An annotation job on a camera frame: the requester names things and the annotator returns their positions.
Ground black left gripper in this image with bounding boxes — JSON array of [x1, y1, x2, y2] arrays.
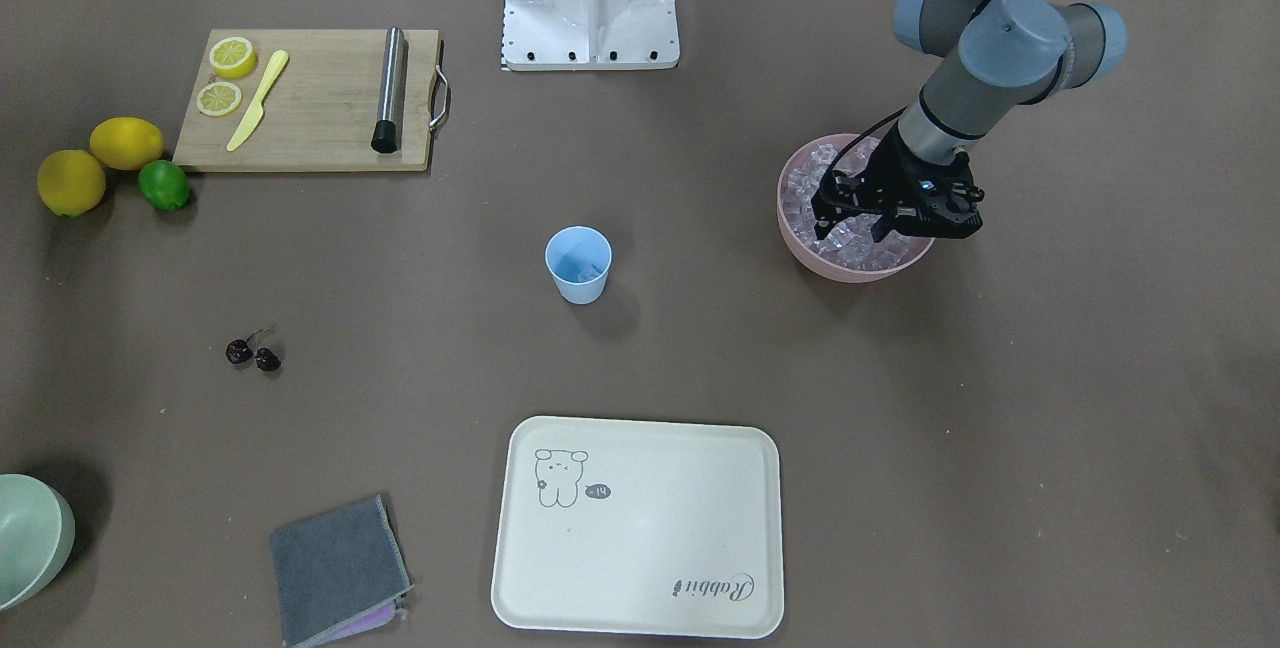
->
[[812, 127, 986, 245]]

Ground clear ice cube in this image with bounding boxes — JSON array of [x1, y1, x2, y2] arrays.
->
[[573, 265, 607, 284]]

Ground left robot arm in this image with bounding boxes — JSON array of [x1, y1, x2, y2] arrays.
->
[[810, 0, 1126, 242]]

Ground pile of clear ice cubes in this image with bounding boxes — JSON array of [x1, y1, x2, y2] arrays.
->
[[782, 140, 925, 271]]

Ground light blue plastic cup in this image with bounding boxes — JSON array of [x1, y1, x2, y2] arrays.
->
[[544, 227, 613, 305]]

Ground pair of dark cherries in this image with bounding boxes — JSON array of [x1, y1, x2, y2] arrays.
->
[[224, 327, 282, 373]]

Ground pink bowl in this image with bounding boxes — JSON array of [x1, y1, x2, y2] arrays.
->
[[777, 133, 941, 284]]

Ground cream rabbit serving tray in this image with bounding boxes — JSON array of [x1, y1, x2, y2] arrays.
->
[[490, 416, 785, 639]]

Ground steel muddler black tip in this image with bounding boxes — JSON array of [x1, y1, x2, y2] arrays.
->
[[370, 27, 410, 152]]

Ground yellow plastic knife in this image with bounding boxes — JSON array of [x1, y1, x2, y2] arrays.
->
[[225, 50, 291, 152]]

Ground grey folded cloth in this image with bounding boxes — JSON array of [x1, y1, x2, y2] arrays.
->
[[268, 493, 413, 647]]

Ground lemon half upper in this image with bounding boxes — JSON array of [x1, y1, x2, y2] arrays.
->
[[207, 36, 259, 79]]

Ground lemon half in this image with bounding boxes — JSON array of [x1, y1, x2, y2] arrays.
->
[[195, 79, 243, 118], [207, 36, 259, 79]]

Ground lemon half lower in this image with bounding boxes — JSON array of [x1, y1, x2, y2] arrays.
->
[[195, 79, 243, 118]]

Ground green lime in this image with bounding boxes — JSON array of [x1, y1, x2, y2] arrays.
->
[[137, 159, 192, 213]]

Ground yellow lemon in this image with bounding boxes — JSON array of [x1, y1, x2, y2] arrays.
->
[[90, 117, 165, 172], [37, 150, 108, 218]]

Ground light green bowl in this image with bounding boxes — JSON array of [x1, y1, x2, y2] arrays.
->
[[1, 474, 76, 610]]

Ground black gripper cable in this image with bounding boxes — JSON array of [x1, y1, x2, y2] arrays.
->
[[826, 108, 906, 184]]

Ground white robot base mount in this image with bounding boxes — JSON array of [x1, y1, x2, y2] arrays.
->
[[500, 0, 681, 70]]

